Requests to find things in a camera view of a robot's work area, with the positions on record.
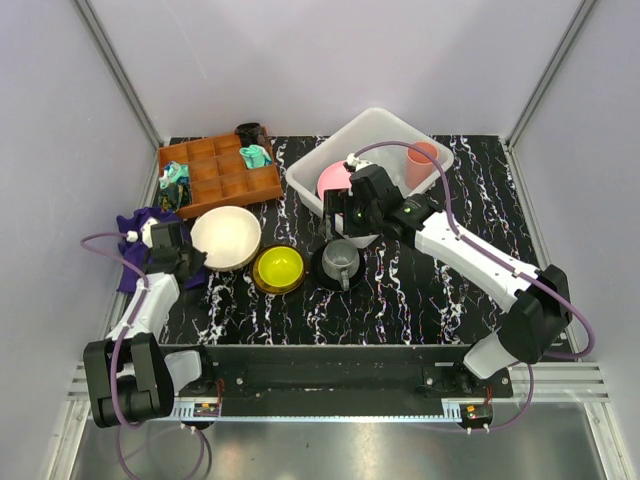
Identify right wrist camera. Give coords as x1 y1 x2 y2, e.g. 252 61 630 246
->
343 153 372 174

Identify amber transparent plate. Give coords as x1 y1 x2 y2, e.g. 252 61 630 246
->
251 245 306 295

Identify pink plastic cup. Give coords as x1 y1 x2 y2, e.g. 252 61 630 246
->
405 142 439 189

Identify translucent white plastic bin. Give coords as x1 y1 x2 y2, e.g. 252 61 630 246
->
286 108 463 255

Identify purple cloth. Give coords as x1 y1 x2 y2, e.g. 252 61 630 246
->
115 207 206 294

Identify dark brown cup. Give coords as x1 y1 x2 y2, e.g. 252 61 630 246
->
234 122 269 148

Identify cream white bowl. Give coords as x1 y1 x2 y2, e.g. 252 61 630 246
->
191 206 262 272

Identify dark green patterned cloth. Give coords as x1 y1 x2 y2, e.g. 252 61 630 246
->
156 184 192 211

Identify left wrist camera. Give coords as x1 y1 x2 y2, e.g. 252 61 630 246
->
125 217 158 248

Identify mint green rolled cloth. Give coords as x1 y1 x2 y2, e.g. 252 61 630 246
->
239 144 272 170

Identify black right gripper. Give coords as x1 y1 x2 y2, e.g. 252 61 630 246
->
319 189 381 239

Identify orange wooden divided tray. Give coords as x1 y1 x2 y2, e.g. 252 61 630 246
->
157 133 283 220

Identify grey ceramic mug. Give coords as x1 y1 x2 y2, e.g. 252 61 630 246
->
321 239 360 291

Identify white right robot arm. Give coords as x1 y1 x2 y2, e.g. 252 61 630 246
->
322 163 572 397

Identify teal white patterned cloth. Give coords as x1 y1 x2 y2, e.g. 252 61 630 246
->
158 161 190 190

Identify yellow plastic bowl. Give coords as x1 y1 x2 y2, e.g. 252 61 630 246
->
258 246 304 288

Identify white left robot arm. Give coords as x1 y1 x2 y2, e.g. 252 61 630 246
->
83 221 216 428

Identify black saucer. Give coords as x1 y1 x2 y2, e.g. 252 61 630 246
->
310 242 366 292

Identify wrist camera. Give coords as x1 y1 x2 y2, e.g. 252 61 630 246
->
125 217 158 248
343 153 372 174

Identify pink plastic plate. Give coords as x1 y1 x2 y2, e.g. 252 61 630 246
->
316 161 351 214

